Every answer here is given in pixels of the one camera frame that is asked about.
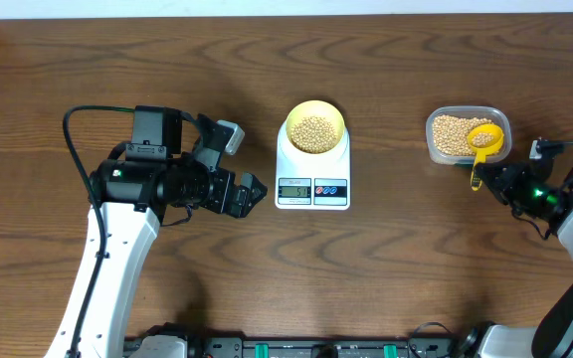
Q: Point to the soybeans in scoop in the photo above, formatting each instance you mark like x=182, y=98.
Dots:
x=482, y=139

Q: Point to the white digital kitchen scale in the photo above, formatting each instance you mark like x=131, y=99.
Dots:
x=307, y=181

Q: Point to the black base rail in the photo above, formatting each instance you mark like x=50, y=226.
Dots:
x=316, y=348

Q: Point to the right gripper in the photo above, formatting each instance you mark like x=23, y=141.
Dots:
x=504, y=186

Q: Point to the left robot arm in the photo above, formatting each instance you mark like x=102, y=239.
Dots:
x=171, y=160

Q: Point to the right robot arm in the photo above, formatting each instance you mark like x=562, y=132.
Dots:
x=553, y=337

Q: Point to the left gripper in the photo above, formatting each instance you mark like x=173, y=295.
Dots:
x=236, y=203

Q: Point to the soybeans in bowl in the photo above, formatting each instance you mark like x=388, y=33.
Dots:
x=314, y=135

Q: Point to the yellow measuring scoop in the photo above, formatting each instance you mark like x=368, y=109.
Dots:
x=482, y=154

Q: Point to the pale yellow bowl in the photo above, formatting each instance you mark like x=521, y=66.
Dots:
x=315, y=108

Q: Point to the soybeans pile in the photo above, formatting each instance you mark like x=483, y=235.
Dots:
x=450, y=133

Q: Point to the clear plastic container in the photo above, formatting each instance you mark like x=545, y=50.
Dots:
x=469, y=111

